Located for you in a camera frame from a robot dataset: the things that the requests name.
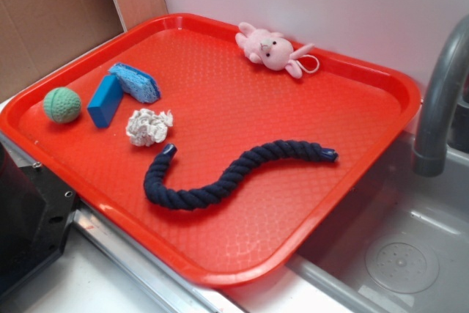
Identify blue rectangular block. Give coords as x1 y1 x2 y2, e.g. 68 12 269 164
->
86 75 124 128

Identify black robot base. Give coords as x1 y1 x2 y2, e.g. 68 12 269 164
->
1 147 78 300

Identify red plastic tray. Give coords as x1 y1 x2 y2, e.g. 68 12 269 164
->
1 14 421 287

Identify pink plush bunny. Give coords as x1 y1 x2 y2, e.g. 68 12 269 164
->
235 22 320 79

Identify blue sponge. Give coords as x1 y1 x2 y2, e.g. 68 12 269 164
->
108 63 161 103

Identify green rubber ball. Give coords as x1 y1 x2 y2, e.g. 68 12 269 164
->
43 87 81 124

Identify grey faucet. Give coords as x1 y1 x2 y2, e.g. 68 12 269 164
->
412 16 468 177

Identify grey sink basin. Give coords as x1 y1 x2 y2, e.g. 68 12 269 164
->
289 136 468 312

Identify dark blue twisted rope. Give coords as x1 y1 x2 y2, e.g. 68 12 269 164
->
143 139 340 212

